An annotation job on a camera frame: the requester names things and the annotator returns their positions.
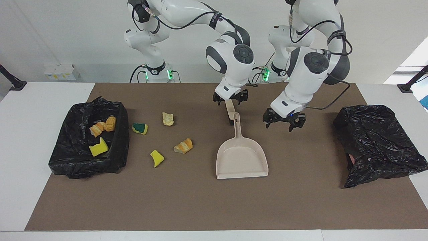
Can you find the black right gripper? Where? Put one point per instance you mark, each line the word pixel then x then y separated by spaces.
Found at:
pixel 239 97

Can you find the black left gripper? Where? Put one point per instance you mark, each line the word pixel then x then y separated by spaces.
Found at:
pixel 287 118

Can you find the beige hand brush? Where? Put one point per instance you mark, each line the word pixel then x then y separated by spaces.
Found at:
pixel 229 108

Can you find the beige plastic dustpan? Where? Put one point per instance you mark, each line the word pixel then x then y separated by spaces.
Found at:
pixel 240 160

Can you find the pale bread piece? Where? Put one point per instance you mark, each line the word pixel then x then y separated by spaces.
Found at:
pixel 168 119

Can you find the brown bread chunk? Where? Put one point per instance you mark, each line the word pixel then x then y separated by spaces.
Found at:
pixel 110 124

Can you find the orange striped croissant piece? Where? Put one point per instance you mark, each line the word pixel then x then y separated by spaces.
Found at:
pixel 184 146
pixel 97 130

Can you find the green and yellow sponge piece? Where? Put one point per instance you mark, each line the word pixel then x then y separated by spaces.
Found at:
pixel 98 149
pixel 139 128

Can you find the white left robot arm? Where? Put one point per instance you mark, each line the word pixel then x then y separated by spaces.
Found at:
pixel 307 77

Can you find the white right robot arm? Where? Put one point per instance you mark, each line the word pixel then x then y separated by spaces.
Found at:
pixel 230 63

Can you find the pink bin under bag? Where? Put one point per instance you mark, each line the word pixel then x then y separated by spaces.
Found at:
pixel 349 160

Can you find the crumpled black bag over bin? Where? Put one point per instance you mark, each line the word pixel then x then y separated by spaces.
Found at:
pixel 381 140

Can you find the open black bag lined bin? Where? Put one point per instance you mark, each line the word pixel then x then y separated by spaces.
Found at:
pixel 77 164

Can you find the plain yellow sponge piece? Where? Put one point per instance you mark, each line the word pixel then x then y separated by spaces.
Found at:
pixel 156 158

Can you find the brown table mat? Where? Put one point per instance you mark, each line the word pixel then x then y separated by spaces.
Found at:
pixel 200 201

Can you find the blue board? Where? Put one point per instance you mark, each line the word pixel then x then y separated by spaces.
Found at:
pixel 425 103

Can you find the black camera stand pole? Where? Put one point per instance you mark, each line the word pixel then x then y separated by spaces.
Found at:
pixel 13 82
pixel 411 83

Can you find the white labelled wall box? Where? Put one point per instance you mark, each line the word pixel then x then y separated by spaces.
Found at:
pixel 62 72

